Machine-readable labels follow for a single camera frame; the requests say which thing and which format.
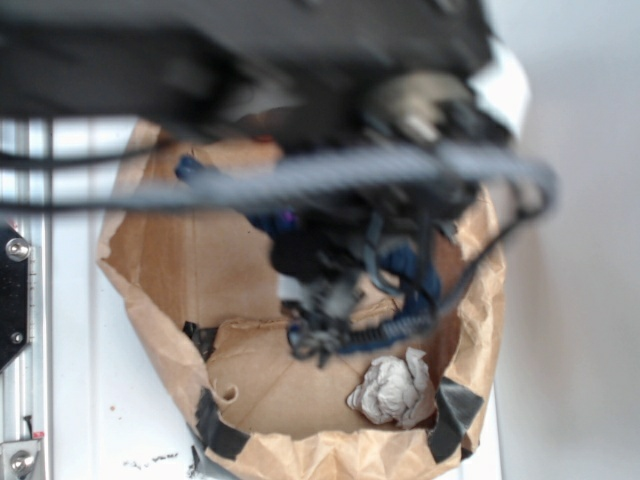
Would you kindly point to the silver corner bracket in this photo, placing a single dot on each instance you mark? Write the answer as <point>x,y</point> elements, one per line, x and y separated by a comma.
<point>20,460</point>

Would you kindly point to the black metal bracket plate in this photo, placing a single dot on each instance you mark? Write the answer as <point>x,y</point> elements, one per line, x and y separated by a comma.
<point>14,292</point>

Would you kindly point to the brown paper bag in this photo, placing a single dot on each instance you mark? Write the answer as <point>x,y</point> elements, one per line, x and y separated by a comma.
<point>201,296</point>

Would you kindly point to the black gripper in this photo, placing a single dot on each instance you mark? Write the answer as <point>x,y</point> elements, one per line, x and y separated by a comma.
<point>328,256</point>

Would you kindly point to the crumpled white paper ball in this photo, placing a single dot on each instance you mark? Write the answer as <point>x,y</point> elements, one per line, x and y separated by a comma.
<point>396,390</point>

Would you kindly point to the aluminium frame rail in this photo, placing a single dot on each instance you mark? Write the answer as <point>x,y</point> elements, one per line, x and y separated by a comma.
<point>26,391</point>

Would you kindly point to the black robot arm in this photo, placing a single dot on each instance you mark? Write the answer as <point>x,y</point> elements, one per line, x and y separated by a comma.
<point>362,96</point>

